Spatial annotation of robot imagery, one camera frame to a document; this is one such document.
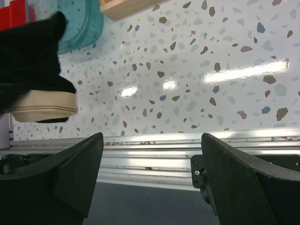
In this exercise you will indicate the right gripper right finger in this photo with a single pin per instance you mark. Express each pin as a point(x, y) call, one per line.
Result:
point(248, 190)

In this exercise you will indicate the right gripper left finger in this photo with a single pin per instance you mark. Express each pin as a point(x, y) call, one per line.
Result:
point(50, 189)

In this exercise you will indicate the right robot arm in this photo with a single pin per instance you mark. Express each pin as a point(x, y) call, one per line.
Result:
point(139, 205)

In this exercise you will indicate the teal transparent plastic tub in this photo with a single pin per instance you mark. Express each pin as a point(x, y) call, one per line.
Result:
point(84, 24)

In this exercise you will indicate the red plastic bin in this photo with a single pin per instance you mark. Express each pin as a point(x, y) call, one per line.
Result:
point(15, 13)

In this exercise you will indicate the wooden clothes rack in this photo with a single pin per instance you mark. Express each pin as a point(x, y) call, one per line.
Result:
point(119, 9)

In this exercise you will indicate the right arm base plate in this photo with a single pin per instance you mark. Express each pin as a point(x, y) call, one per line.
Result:
point(201, 181)

